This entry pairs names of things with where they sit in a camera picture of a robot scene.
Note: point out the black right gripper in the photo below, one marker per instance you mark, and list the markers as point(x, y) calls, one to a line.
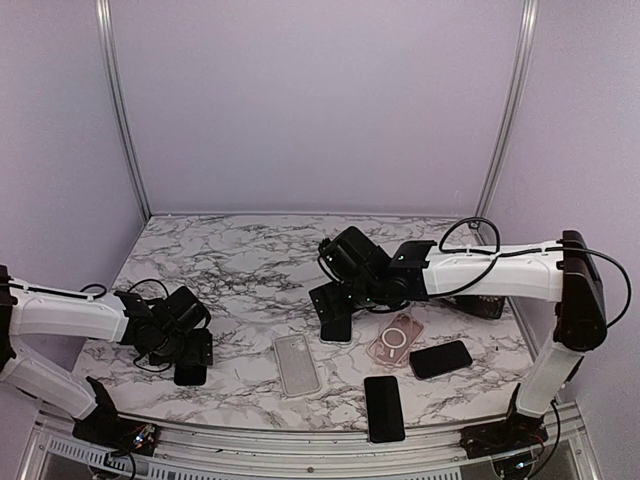
point(339, 307)

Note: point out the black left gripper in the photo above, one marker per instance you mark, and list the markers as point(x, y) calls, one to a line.
point(194, 356)

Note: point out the black phone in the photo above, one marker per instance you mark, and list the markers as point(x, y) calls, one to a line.
point(439, 360)
point(383, 410)
point(190, 375)
point(337, 331)

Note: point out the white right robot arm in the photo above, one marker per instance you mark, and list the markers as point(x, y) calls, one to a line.
point(362, 276)

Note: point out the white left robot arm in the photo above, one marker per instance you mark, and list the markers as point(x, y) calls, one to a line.
point(169, 331)

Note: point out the pink phone case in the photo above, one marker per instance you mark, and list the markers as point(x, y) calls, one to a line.
point(392, 345)

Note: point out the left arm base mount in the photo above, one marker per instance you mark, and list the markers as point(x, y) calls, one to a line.
point(104, 426)

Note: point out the aluminium front rail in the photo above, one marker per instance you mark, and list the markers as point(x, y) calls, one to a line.
point(188, 451)

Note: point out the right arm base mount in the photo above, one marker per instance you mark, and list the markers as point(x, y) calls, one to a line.
point(515, 431)

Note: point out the aluminium right corner post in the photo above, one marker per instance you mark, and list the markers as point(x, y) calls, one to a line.
point(516, 87)

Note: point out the aluminium corner post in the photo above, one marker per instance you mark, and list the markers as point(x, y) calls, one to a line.
point(516, 87)
point(116, 93)

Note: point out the aluminium left corner post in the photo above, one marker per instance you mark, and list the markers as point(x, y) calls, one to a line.
point(116, 93)

